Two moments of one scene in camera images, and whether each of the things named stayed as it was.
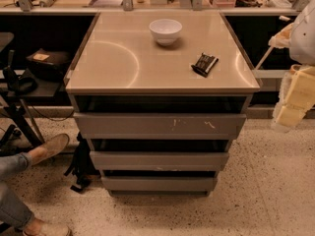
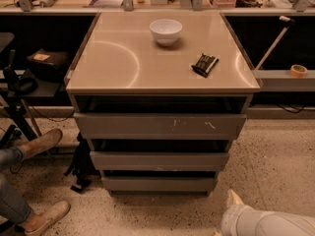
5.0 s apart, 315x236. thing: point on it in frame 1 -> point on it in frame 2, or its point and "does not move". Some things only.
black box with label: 48,65 does not move
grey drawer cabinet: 158,95 does not move
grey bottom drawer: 158,183 does not move
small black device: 204,64 does not move
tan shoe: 52,147 -> 40,144
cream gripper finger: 282,96 -> 218,233
